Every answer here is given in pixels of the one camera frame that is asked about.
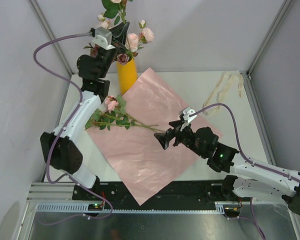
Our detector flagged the pale pink rose stem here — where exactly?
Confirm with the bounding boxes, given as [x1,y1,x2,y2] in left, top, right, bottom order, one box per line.
[125,20,155,59]

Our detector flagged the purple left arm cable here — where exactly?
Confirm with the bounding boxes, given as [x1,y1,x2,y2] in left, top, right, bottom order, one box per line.
[33,31,114,226]

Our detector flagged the aluminium frame post right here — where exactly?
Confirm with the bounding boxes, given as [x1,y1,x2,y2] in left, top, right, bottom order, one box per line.
[246,0,296,78]

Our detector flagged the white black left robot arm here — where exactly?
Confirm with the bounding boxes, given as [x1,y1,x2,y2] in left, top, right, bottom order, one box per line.
[40,22,130,200]

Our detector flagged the aluminium frame post left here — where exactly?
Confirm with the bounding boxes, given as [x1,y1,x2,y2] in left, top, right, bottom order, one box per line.
[27,0,73,77]

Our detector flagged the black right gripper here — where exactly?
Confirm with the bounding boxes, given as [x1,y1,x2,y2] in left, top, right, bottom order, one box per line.
[154,119,207,159]

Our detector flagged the pink artificial flower bunch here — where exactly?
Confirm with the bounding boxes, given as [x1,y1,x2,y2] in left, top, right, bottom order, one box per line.
[84,95,162,133]

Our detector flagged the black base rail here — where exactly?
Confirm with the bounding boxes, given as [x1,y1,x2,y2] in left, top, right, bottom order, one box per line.
[72,179,243,212]

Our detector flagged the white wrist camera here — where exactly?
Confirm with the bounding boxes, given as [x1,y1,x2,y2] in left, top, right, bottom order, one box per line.
[179,106,197,131]
[90,26,115,51]

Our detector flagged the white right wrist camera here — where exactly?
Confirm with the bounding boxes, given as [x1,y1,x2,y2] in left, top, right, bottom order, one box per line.
[179,106,197,131]

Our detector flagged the cream ribbon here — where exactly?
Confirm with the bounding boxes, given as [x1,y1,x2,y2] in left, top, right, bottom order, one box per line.
[202,72,244,108]

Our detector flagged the light pink rose stem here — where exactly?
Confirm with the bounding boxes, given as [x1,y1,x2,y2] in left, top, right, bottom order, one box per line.
[96,13,111,29]

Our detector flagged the purple pink wrapping paper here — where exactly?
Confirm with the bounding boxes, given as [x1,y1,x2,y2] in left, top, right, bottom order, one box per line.
[84,68,223,205]

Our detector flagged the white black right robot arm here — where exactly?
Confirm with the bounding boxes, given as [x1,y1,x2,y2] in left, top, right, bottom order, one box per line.
[154,120,300,216]

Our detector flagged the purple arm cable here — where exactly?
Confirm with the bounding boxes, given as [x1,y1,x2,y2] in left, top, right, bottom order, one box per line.
[189,102,300,238]
[33,31,114,226]

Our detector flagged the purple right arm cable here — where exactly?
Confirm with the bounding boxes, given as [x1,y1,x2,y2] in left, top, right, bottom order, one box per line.
[189,102,300,238]

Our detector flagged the yellow cylindrical vase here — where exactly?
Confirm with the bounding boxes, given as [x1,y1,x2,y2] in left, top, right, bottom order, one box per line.
[116,59,138,95]

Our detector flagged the white slotted cable duct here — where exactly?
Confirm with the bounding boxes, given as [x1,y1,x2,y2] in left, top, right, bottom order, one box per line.
[36,201,243,215]

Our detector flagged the aluminium frame post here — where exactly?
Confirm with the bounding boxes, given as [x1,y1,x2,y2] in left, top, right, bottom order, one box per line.
[246,0,296,78]
[27,0,73,77]

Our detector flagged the peach rose stem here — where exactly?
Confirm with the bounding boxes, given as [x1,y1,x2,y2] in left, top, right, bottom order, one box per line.
[100,0,135,26]

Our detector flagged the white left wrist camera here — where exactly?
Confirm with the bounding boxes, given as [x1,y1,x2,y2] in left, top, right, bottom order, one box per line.
[90,26,115,51]

